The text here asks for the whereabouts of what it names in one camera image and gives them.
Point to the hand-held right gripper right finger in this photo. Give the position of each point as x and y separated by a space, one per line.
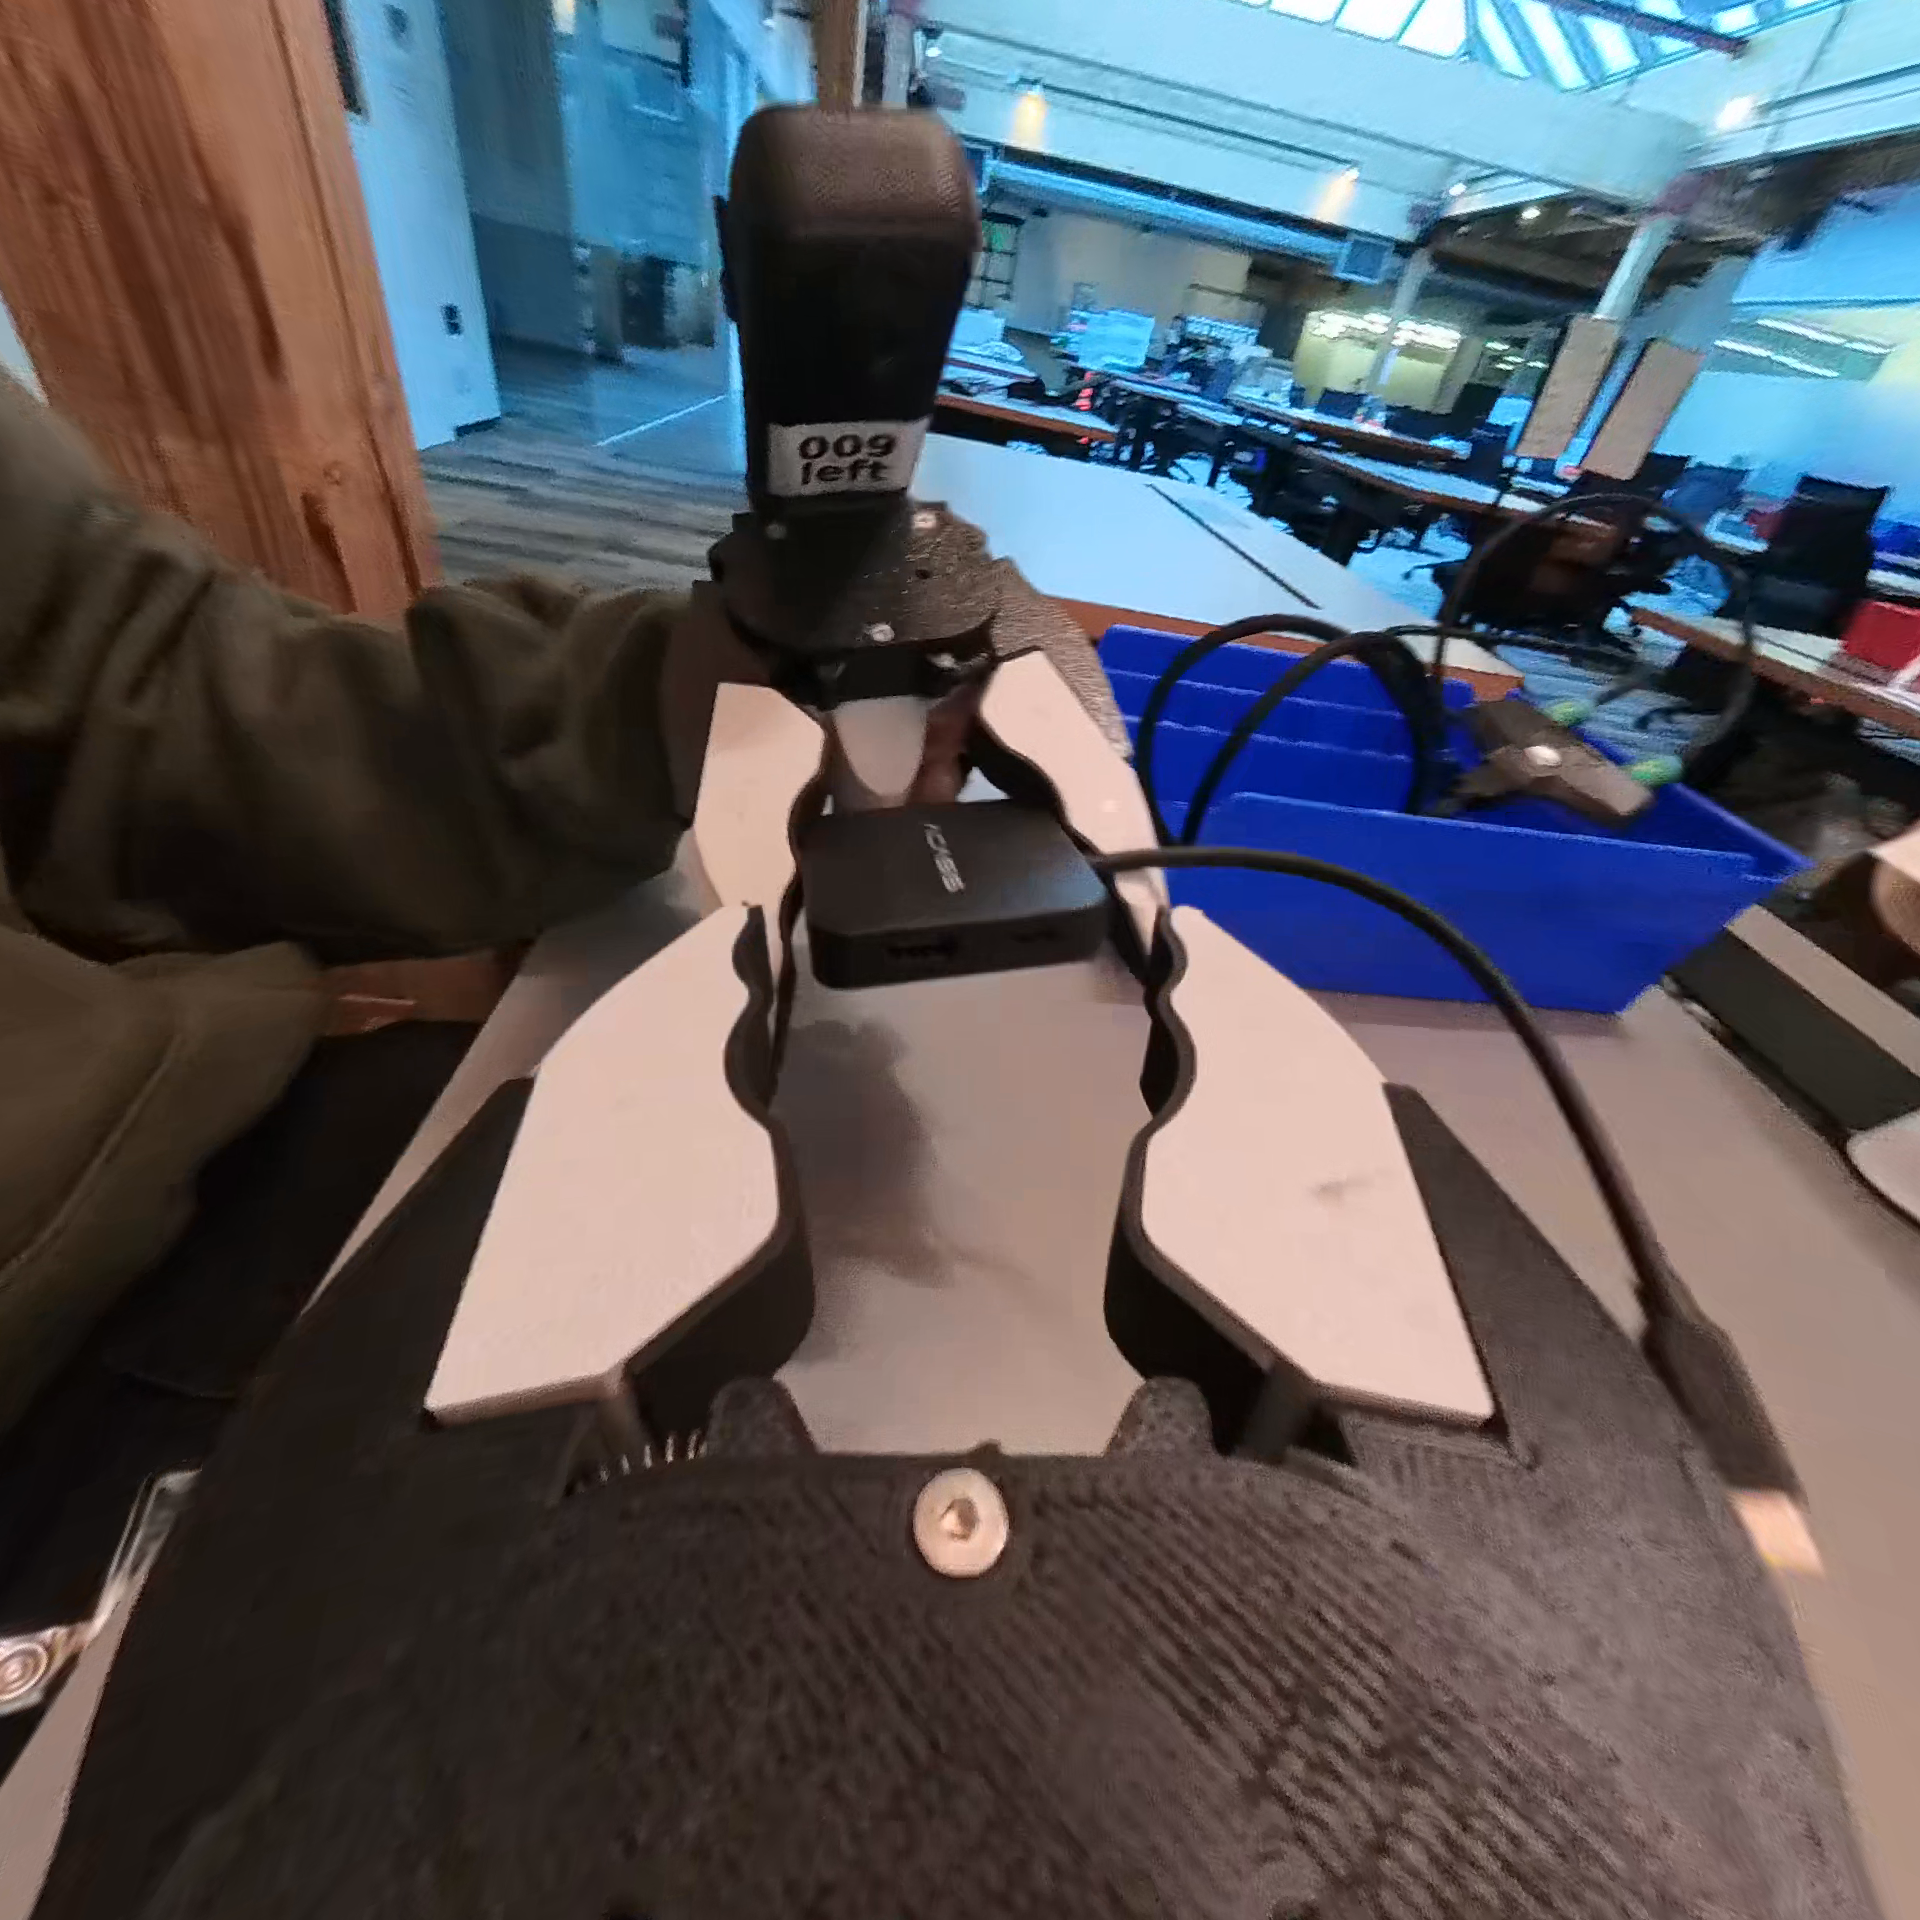
1306 1200

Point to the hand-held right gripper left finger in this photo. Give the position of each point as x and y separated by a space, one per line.
617 1184

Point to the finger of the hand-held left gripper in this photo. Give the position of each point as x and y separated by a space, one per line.
1059 734
751 780

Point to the black hub box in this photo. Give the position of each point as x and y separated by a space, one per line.
947 885

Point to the blue storage bin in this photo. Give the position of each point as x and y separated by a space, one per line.
1502 899

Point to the person's left forearm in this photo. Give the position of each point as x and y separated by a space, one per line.
376 749

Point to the grey desk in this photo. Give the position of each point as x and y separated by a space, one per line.
1772 1275

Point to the white table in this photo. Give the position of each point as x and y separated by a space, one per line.
1141 524

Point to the person's olive jacket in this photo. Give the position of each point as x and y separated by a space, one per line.
122 1124

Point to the black office chair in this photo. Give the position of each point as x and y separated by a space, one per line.
1824 547
1546 577

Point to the white round stand base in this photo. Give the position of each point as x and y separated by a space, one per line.
1890 1171

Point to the wooden board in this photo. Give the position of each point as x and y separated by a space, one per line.
1884 899

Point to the wooden pillar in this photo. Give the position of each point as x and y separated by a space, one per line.
182 270

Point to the red bin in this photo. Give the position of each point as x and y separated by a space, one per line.
1888 633

